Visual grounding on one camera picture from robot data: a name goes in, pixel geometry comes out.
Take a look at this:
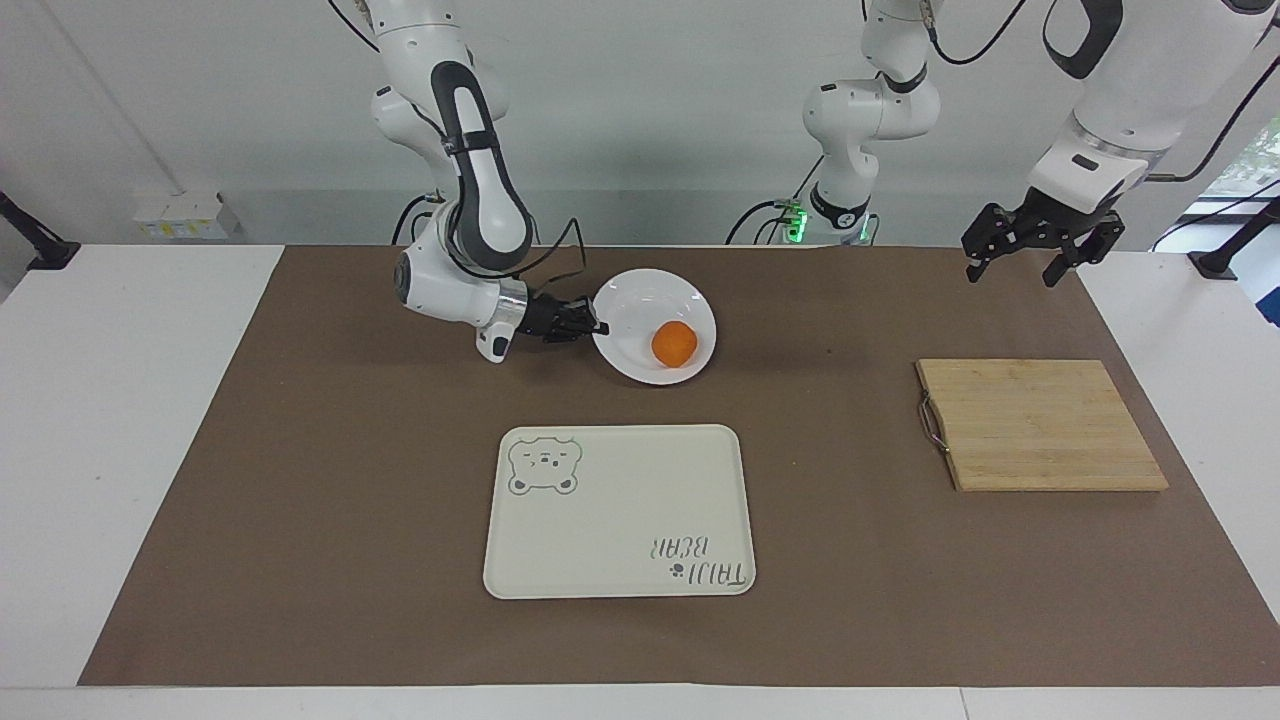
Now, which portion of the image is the black stand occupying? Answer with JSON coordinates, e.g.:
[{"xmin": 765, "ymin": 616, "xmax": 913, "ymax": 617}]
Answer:
[
  {"xmin": 0, "ymin": 190, "xmax": 82, "ymax": 272},
  {"xmin": 1188, "ymin": 195, "xmax": 1280, "ymax": 282}
]

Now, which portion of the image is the orange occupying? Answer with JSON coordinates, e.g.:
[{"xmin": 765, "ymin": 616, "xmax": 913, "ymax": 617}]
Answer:
[{"xmin": 651, "ymin": 321, "xmax": 699, "ymax": 370}]

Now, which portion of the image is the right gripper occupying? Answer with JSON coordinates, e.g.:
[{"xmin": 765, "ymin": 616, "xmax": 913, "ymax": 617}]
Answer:
[{"xmin": 519, "ymin": 291, "xmax": 612, "ymax": 345}]

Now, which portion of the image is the cream tray with bear print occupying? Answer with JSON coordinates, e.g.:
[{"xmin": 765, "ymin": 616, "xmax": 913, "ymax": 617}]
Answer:
[{"xmin": 483, "ymin": 424, "xmax": 758, "ymax": 601}]

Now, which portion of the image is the black cable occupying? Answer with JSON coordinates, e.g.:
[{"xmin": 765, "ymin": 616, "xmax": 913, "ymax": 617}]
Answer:
[
  {"xmin": 1145, "ymin": 58, "xmax": 1280, "ymax": 185},
  {"xmin": 505, "ymin": 217, "xmax": 593, "ymax": 304},
  {"xmin": 725, "ymin": 198, "xmax": 801, "ymax": 247},
  {"xmin": 925, "ymin": 0, "xmax": 1033, "ymax": 68},
  {"xmin": 1150, "ymin": 178, "xmax": 1280, "ymax": 253},
  {"xmin": 390, "ymin": 194, "xmax": 443, "ymax": 247}
]

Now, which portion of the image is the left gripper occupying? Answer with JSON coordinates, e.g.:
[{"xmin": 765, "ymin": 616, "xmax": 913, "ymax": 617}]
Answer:
[{"xmin": 961, "ymin": 190, "xmax": 1127, "ymax": 289}]

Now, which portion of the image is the white round plate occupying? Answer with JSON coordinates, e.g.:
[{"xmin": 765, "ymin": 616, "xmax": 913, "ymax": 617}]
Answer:
[{"xmin": 591, "ymin": 268, "xmax": 719, "ymax": 387}]

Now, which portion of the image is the wooden cutting board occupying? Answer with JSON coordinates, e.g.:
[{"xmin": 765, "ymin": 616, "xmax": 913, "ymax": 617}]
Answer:
[{"xmin": 915, "ymin": 358, "xmax": 1171, "ymax": 494}]

